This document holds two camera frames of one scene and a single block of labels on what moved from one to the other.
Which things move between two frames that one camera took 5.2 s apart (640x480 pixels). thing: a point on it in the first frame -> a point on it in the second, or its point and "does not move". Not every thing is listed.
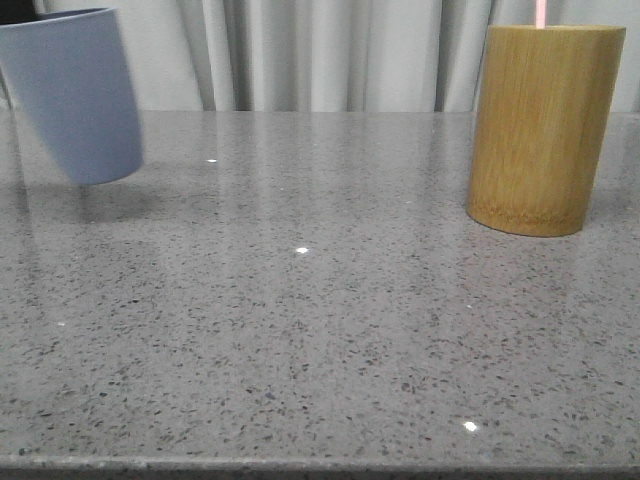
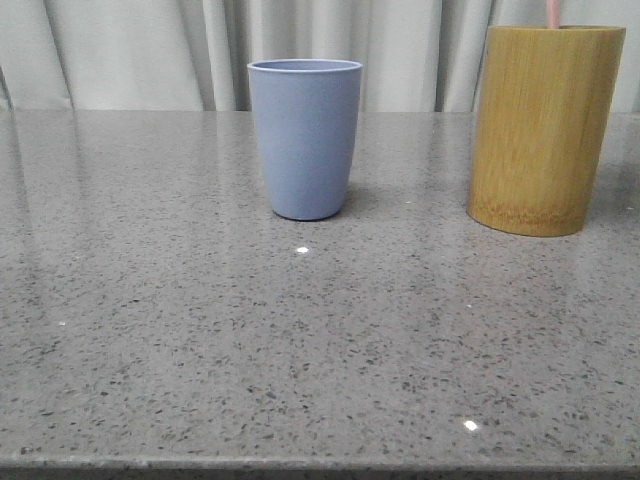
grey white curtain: (334, 55) does not move
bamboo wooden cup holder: (543, 105) does not move
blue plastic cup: (71, 67) -> (308, 112)
